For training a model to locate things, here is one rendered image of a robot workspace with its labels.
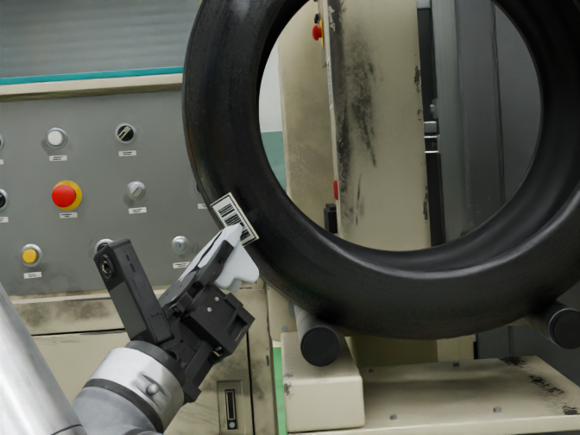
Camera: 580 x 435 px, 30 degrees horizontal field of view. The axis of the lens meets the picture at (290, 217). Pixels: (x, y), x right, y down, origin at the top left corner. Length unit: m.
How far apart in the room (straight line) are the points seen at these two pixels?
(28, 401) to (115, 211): 1.07
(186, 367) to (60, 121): 0.90
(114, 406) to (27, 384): 0.18
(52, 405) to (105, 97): 1.10
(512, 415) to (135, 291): 0.46
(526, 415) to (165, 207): 0.85
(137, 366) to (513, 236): 0.63
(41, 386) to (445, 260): 0.75
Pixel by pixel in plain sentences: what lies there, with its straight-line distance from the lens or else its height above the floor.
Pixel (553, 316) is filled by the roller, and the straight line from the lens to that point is 1.26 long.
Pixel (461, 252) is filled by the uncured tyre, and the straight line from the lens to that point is 1.48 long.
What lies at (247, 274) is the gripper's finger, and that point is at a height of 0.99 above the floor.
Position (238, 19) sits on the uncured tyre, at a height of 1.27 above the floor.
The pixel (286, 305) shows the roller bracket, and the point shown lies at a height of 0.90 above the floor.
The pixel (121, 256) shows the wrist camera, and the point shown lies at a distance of 1.09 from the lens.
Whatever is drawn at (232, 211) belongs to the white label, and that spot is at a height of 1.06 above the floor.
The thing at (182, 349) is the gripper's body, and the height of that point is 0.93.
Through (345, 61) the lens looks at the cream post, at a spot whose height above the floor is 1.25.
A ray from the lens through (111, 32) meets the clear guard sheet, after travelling 1.90.
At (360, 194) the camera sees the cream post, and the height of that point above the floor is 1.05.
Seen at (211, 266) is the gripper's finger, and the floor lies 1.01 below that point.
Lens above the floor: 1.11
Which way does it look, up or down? 3 degrees down
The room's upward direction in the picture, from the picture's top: 4 degrees counter-clockwise
